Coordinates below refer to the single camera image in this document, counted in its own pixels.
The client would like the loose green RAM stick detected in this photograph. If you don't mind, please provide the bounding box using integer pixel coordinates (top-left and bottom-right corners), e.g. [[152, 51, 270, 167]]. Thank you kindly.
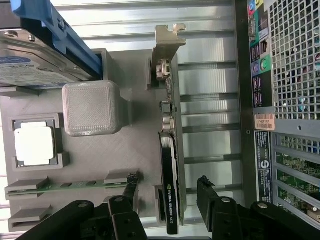
[[7, 178, 131, 195]]

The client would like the hard drive with blue label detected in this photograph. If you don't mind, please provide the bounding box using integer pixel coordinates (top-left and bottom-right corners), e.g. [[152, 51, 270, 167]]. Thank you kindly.
[[11, 0, 104, 82]]

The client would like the grey printed parts rack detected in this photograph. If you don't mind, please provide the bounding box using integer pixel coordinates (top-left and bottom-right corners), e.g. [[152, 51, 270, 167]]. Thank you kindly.
[[0, 48, 181, 234]]

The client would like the green motherboard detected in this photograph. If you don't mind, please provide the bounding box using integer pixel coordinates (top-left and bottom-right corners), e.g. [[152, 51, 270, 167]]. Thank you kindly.
[[275, 151, 320, 221]]

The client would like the hard disk blue label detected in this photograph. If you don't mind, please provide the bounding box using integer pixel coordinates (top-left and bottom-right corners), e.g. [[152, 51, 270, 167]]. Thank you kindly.
[[0, 27, 87, 89]]

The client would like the dark grey open PC case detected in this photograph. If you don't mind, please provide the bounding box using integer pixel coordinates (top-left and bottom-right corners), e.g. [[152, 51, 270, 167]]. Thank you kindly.
[[234, 0, 320, 240]]

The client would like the pink barcode sticker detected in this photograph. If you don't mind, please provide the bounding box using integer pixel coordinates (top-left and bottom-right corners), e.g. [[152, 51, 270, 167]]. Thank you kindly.
[[254, 113, 276, 131]]

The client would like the silver CPU chip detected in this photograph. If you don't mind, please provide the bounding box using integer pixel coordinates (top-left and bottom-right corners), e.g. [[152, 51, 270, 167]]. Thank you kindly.
[[13, 120, 58, 167]]

